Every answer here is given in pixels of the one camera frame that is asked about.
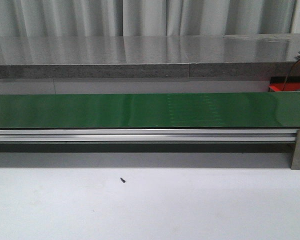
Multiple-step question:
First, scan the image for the green conveyor belt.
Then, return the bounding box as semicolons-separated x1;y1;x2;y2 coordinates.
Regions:
0;92;300;129

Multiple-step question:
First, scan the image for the grey stone counter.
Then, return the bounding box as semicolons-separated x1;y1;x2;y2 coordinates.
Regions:
0;33;300;79

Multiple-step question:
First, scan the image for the red plastic bin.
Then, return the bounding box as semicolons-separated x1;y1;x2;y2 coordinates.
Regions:
269;76;300;92

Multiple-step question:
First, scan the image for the aluminium conveyor rail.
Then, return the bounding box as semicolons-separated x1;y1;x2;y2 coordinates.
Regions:
0;128;298;142

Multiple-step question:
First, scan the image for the white pleated curtain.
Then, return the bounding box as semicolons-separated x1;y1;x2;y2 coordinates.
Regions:
0;0;296;37

